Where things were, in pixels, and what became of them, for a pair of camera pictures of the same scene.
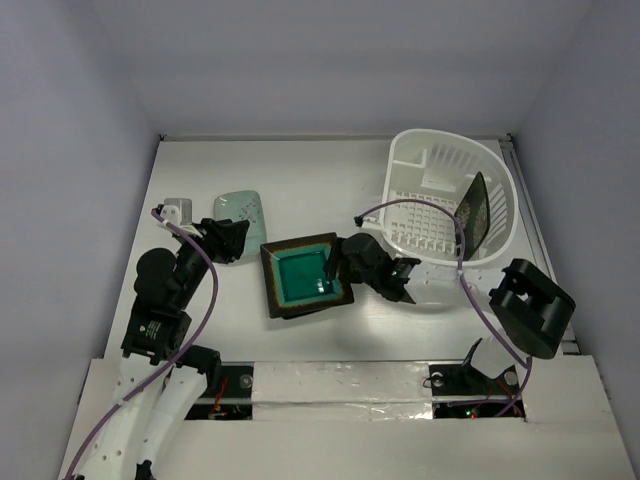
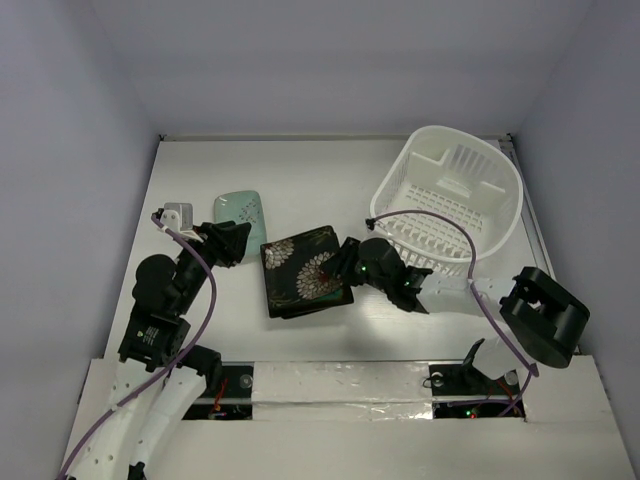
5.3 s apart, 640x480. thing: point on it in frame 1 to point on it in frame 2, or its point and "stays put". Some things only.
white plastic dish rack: (428, 174) stays put
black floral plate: (474, 214) to (300, 274)
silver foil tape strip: (338, 391) stays put
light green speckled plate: (244, 205) stays put
